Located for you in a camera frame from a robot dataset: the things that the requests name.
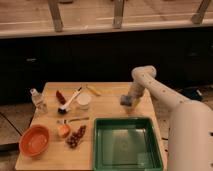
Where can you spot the green plastic tray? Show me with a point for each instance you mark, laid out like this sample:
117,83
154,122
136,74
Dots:
125,144

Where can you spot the orange bowl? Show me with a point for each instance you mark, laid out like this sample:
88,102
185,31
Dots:
34,141

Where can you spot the blue-grey sponge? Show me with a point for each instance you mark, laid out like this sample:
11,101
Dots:
126,100

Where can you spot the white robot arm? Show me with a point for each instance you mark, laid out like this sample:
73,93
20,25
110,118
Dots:
190,139

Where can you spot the purple grape bunch toy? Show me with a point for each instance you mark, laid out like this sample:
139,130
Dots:
74,139

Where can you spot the wooden post middle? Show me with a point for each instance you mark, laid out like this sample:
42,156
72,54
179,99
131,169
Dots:
118,13

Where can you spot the clear plastic bottle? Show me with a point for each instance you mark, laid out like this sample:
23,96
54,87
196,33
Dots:
38,101

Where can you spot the wooden post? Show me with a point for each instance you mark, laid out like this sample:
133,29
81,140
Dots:
118,13
197,18
55,14

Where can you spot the dark red sausage toy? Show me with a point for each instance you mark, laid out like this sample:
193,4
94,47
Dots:
60,97

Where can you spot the yellow banana toy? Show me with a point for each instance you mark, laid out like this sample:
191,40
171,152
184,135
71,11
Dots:
93,90

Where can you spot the metal spoon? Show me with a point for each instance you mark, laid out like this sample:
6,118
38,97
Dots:
66,121

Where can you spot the wooden post left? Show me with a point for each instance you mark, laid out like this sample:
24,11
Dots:
55,14

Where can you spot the wooden post right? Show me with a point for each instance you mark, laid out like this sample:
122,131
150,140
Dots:
197,18

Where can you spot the white plastic cup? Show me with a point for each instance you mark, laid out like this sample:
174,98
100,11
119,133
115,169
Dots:
83,101

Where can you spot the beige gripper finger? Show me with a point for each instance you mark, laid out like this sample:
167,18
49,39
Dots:
136,102

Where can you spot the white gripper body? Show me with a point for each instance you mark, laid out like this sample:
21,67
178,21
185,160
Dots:
136,91

